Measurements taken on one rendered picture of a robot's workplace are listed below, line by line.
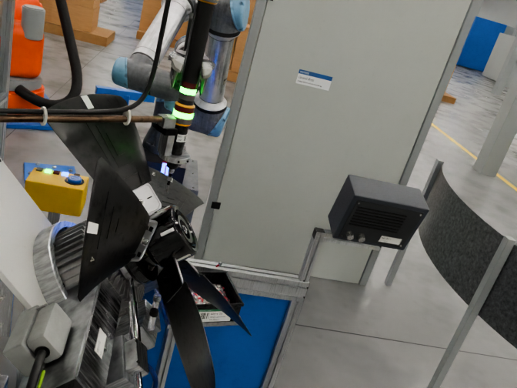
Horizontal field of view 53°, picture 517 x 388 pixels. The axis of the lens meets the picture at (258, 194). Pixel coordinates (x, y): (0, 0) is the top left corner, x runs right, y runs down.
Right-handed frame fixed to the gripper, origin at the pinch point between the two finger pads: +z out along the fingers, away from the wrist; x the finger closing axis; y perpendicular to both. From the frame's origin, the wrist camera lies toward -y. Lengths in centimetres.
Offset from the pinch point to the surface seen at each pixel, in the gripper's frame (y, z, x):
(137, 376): 47, 36, 0
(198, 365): 49, 30, -11
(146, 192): 28.1, 2.0, 4.3
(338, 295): 156, -164, -131
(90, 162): 22.8, 3.4, 16.7
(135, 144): 20.2, -4.9, 8.7
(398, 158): 62, -182, -144
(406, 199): 32, -34, -76
